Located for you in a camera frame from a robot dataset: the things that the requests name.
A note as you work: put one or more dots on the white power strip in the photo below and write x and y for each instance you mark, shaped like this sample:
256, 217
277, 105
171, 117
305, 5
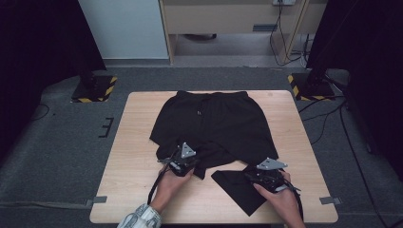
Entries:
284, 2

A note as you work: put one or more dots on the white cabinet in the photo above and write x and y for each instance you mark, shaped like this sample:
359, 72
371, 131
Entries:
126, 28

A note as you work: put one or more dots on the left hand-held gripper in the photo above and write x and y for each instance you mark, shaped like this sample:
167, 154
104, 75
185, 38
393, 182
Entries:
183, 163

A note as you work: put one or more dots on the person's left hand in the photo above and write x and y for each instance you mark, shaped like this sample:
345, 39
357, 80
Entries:
169, 190

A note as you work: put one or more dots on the grey tape strip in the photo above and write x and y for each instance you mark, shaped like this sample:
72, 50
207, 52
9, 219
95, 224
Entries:
99, 199
330, 200

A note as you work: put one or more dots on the person's right hand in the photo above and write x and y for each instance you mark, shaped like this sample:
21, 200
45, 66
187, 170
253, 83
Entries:
282, 202

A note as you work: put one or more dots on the light wooden desk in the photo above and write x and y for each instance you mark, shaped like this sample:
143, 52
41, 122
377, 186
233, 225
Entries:
215, 19

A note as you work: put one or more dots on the striped-edge black stand base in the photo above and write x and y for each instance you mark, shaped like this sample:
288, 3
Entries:
95, 90
312, 88

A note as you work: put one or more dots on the black shorts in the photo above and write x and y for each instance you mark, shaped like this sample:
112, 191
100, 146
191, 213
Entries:
218, 126

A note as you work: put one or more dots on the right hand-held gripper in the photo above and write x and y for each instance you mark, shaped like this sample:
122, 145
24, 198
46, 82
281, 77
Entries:
269, 177

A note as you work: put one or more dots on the black curtain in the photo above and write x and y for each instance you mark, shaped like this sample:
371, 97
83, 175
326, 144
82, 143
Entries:
38, 47
367, 63

